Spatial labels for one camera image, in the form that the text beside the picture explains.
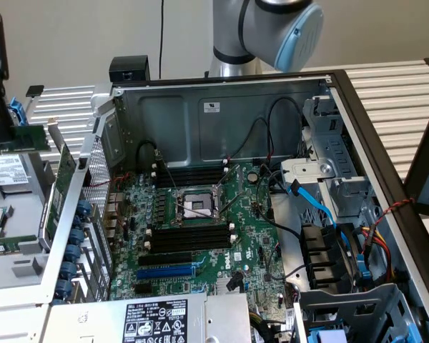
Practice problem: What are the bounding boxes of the black box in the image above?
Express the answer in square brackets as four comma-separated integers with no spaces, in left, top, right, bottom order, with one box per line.
[108,56,152,82]

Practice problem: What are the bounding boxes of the grey drive cage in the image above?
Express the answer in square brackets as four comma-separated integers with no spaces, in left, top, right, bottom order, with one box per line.
[295,282,428,343]

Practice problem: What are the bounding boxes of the blue flat disk wire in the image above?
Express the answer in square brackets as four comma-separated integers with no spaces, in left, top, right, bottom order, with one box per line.
[287,179,341,232]

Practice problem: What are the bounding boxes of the thin black fan wire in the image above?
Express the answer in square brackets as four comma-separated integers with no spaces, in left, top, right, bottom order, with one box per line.
[225,116,275,162]

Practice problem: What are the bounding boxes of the green graphics card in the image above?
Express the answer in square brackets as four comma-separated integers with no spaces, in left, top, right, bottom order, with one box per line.
[38,117,79,249]

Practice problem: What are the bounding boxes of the black fan housing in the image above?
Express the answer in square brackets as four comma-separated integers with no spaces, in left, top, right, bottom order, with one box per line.
[299,223,360,291]

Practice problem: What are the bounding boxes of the blue expansion slot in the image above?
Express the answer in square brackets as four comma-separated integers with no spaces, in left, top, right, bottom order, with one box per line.
[135,267,197,282]

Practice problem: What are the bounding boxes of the white case label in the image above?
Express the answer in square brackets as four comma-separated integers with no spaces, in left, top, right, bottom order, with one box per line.
[199,101,223,114]

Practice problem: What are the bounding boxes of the grey metal disk bay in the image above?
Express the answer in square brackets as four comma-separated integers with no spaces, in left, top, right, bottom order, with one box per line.
[280,94,378,224]

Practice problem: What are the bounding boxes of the black framed panel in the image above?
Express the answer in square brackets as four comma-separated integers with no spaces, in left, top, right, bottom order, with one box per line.
[403,103,429,262]

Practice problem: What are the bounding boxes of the long black expansion slot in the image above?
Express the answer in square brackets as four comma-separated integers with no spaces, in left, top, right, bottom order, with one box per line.
[137,252,194,269]

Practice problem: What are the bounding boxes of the silver hard disk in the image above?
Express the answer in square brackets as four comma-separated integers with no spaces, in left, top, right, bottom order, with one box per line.
[0,152,32,196]

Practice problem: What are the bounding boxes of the blue card retention clip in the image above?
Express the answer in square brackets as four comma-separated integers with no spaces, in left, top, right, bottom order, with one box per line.
[59,261,78,282]
[69,227,86,247]
[64,244,82,264]
[74,199,93,221]
[54,279,72,299]

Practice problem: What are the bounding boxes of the long curved black wire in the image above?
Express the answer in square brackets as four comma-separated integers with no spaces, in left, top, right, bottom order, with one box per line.
[256,167,310,247]

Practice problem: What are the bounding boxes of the short looped black wire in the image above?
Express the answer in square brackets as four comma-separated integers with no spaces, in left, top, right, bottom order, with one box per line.
[137,140,164,171]

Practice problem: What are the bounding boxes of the CPU socket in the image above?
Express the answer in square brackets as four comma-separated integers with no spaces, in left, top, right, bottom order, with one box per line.
[174,187,225,224]

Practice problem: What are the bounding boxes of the green motherboard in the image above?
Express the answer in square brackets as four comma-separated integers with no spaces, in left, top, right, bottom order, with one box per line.
[109,162,290,312]

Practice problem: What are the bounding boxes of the thin metal locking lever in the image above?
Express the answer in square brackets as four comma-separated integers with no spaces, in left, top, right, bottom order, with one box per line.
[172,199,216,219]
[220,192,246,217]

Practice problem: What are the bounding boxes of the thin black wall cable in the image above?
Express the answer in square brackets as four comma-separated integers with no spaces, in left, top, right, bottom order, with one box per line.
[159,0,164,80]

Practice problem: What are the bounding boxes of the open PC case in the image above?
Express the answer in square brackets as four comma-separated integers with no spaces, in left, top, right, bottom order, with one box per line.
[39,69,429,343]

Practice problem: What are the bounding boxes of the coloured power wire bundle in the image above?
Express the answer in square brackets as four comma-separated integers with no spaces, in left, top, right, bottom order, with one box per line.
[355,224,396,285]

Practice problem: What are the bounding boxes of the small silver heatsink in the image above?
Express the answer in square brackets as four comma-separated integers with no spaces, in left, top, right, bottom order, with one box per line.
[214,277,245,296]

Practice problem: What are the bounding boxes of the thick black wire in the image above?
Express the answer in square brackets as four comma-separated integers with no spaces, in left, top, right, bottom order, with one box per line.
[266,96,305,167]

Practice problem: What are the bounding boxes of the blue plastic disk bracket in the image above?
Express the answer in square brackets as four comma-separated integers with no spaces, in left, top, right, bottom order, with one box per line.
[8,96,30,129]

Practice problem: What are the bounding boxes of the green RAM stick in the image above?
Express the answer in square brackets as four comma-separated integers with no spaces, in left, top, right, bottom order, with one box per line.
[0,124,53,154]
[0,234,39,257]

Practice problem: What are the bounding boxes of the red black twisted wire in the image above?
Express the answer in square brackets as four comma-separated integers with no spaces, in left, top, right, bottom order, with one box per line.
[371,197,416,229]

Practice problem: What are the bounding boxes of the silver power supply unit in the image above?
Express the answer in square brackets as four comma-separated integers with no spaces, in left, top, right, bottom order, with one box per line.
[48,292,252,343]

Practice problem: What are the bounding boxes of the black angled wire connector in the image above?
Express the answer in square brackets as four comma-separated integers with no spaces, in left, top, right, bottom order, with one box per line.
[227,270,245,292]

